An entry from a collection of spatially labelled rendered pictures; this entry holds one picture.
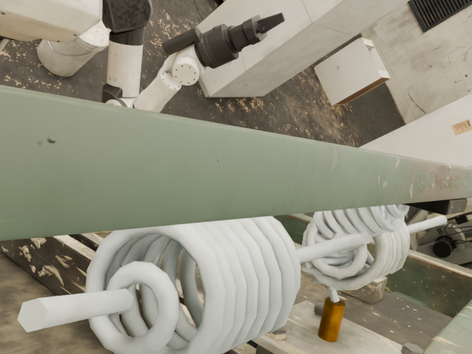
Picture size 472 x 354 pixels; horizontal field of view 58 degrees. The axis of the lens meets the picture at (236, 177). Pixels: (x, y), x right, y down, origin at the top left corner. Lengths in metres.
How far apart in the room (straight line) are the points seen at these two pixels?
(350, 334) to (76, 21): 0.92
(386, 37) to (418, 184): 8.92
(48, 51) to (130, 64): 1.54
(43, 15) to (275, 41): 2.38
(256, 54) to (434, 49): 5.90
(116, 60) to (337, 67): 4.86
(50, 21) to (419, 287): 0.99
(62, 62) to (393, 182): 2.60
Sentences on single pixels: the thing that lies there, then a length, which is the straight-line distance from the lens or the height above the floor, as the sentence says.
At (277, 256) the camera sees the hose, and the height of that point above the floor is 1.88.
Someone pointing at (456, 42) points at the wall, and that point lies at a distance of 8.85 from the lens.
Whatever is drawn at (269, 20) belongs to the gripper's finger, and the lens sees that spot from 1.05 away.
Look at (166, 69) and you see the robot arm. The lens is 1.17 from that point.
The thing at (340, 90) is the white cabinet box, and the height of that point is 0.19.
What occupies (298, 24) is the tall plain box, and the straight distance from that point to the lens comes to 3.21.
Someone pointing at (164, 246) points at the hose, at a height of 1.83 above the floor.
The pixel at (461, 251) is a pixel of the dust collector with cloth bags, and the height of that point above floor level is 0.61.
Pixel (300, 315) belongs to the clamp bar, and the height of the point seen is 1.77.
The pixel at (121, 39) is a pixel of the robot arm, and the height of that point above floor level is 1.27.
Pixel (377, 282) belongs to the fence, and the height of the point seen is 1.67.
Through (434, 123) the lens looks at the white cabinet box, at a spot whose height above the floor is 1.23.
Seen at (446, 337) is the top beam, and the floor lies 1.84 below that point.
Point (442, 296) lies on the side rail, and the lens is 1.01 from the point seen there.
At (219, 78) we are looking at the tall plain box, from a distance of 3.53.
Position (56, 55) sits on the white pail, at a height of 0.13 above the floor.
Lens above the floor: 1.99
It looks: 35 degrees down
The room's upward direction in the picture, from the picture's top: 62 degrees clockwise
